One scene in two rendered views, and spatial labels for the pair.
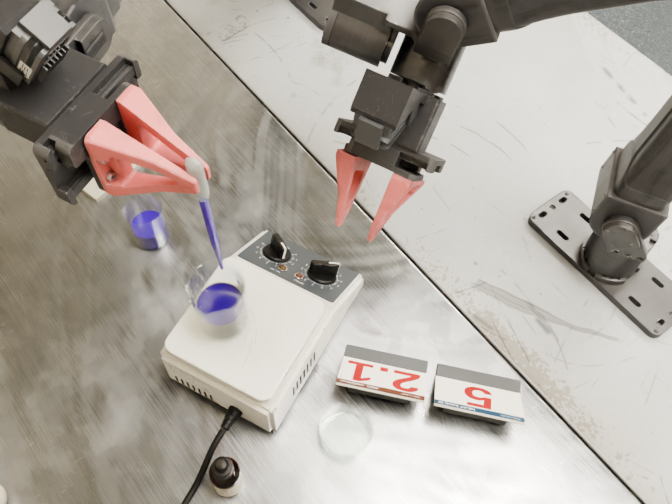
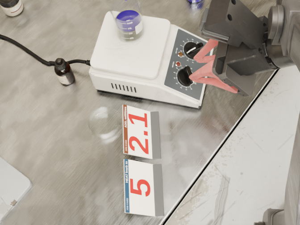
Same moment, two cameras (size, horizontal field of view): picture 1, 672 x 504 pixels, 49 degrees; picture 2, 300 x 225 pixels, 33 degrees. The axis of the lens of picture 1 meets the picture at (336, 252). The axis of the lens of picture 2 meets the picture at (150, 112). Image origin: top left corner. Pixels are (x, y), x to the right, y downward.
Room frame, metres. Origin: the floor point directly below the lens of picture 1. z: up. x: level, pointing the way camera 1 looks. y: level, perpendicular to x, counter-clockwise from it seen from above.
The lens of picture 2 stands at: (0.29, -0.40, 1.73)
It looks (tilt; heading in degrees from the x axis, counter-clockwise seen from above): 65 degrees down; 86
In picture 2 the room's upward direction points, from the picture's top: 10 degrees counter-clockwise
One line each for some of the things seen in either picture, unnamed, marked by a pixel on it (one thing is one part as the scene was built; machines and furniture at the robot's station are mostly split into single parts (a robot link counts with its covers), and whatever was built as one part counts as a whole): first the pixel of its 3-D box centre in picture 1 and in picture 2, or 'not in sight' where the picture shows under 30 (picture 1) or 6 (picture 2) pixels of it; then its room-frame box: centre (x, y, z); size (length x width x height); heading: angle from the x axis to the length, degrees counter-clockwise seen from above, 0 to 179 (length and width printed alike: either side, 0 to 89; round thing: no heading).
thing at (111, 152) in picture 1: (154, 147); not in sight; (0.34, 0.13, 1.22); 0.09 x 0.07 x 0.07; 63
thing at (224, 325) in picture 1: (218, 304); (126, 19); (0.31, 0.11, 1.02); 0.06 x 0.05 x 0.08; 155
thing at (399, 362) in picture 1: (383, 372); (141, 131); (0.29, -0.05, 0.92); 0.09 x 0.06 x 0.04; 80
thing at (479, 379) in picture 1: (479, 392); (143, 187); (0.27, -0.15, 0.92); 0.09 x 0.06 x 0.04; 80
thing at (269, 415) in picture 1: (262, 324); (147, 59); (0.33, 0.07, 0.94); 0.22 x 0.13 x 0.08; 154
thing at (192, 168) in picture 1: (195, 181); not in sight; (0.31, 0.10, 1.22); 0.01 x 0.01 x 0.04; 63
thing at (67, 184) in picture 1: (70, 116); not in sight; (0.36, 0.20, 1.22); 0.10 x 0.07 x 0.07; 153
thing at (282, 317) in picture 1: (246, 326); (131, 43); (0.31, 0.08, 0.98); 0.12 x 0.12 x 0.01; 64
